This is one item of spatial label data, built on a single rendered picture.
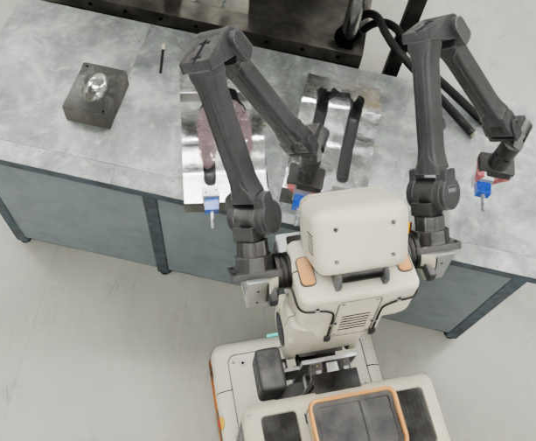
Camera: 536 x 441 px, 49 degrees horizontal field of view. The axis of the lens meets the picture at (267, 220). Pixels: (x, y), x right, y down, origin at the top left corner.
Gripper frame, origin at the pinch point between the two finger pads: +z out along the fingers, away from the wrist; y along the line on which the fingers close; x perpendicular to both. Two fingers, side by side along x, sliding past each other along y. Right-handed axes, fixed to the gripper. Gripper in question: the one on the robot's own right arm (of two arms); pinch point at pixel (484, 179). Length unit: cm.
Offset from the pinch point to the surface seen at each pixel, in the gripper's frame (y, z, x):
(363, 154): 36.8, 6.4, -6.1
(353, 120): 41.6, 3.0, -16.3
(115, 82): 121, 8, -18
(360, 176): 37.0, 6.1, 2.6
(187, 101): 96, 7, -15
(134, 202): 110, 34, 11
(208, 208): 81, 8, 23
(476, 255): -3.2, 14.9, 18.4
